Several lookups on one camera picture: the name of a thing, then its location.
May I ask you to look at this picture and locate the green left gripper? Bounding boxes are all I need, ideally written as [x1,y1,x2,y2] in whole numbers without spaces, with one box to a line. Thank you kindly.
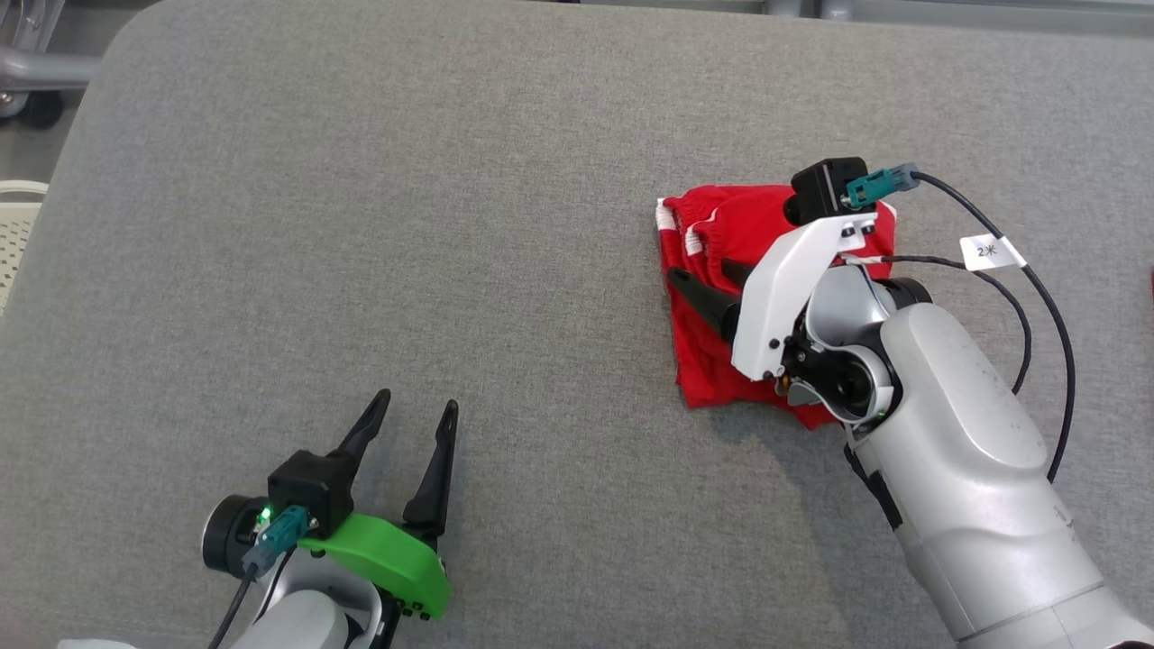
[297,389,460,621]

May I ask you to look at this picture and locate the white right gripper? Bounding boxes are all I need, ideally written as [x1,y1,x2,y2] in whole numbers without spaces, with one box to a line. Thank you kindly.
[666,215,878,382]

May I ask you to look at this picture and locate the red garment with white sleeves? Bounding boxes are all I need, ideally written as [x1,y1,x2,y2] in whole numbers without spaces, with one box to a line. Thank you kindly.
[655,184,899,431]

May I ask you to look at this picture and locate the white perforated laundry basket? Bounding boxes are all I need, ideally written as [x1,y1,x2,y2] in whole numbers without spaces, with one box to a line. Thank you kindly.
[0,179,51,313]

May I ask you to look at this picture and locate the black caster wheel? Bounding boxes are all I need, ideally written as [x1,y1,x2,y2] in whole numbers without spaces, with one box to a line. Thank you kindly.
[22,88,66,130]

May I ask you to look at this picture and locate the black cable with teal connector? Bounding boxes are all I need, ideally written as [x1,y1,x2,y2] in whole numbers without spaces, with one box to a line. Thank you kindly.
[207,504,313,649]

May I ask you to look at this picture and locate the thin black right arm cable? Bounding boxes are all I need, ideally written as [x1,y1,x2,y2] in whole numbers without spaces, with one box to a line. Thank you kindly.
[841,254,1034,396]

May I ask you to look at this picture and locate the grey metal cart frame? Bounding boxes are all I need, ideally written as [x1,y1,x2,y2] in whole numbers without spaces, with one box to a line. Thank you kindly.
[0,0,102,120]

